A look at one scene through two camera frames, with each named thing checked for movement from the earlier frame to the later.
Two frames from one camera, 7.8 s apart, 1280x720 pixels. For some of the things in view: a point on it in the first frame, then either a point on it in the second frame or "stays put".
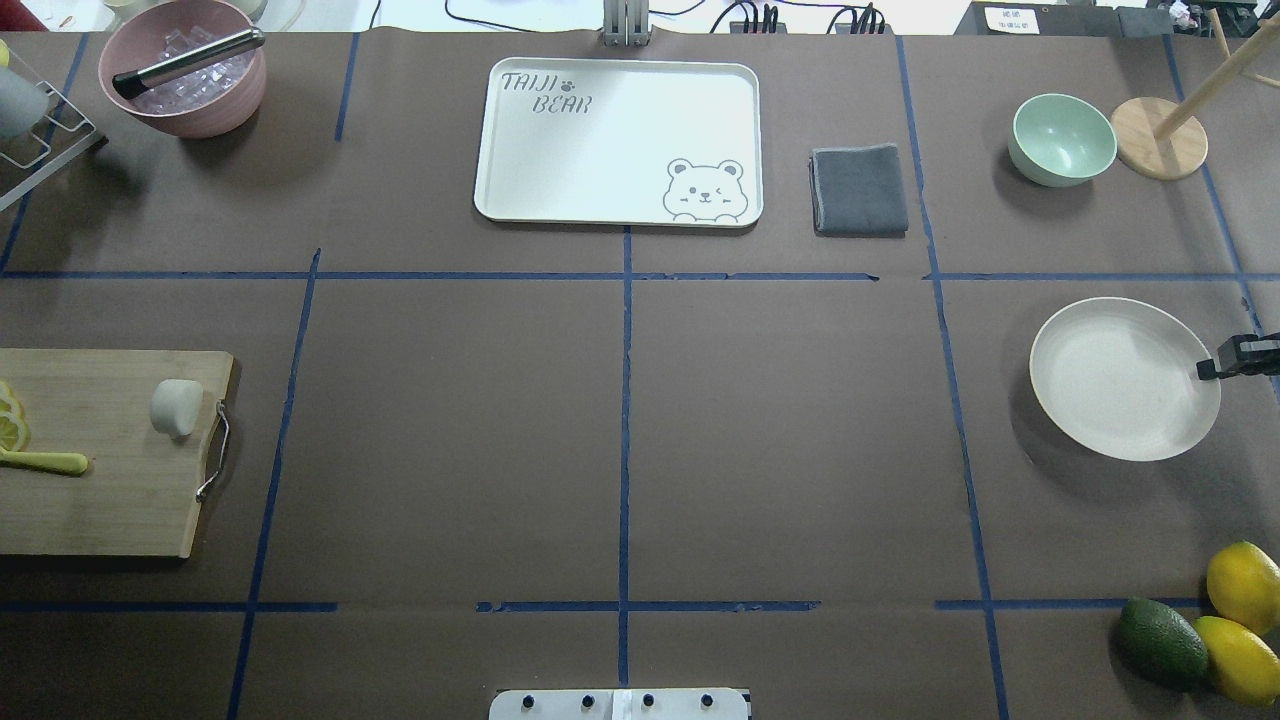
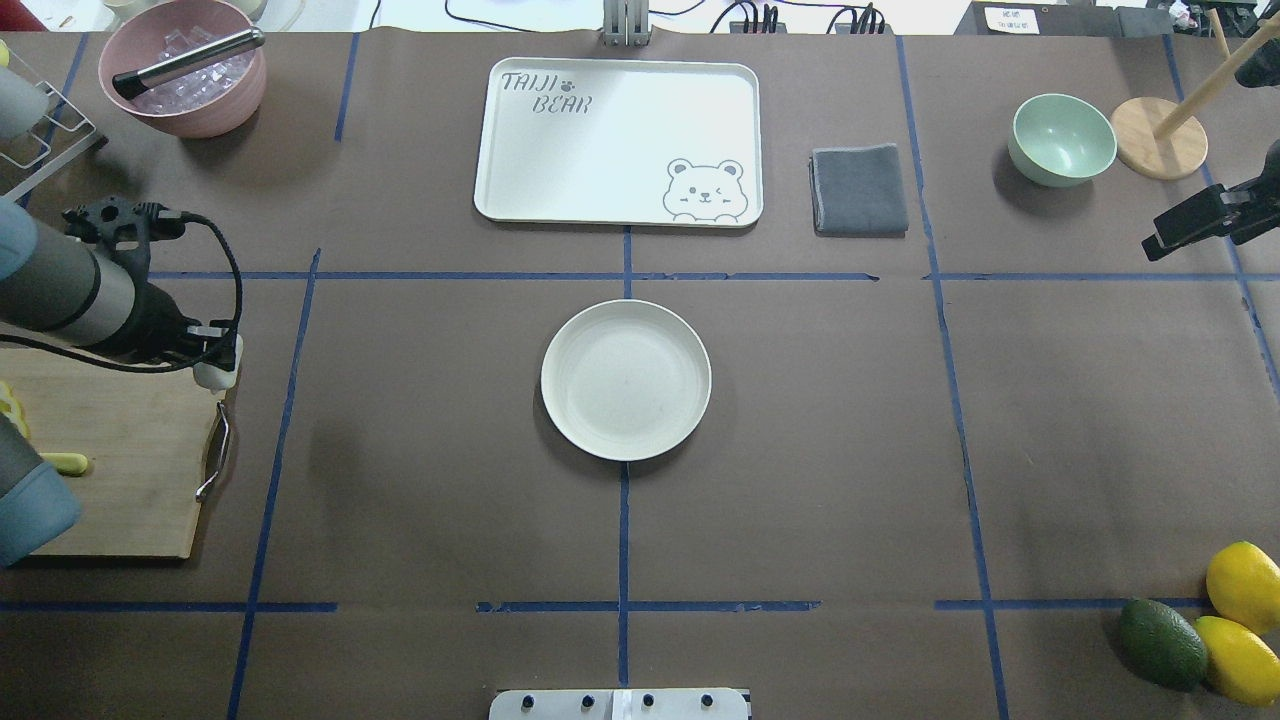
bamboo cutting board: [140, 491] stays put
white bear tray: [620, 141] stays put
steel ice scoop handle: [126, 85] stays put
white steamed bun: [175, 406] to [216, 379]
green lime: [1160, 647] stays put
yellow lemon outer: [1243, 583] stays put
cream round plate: [1119, 377] to [626, 380]
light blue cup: [22, 104] stays put
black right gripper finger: [1244, 354] to [1248, 210]
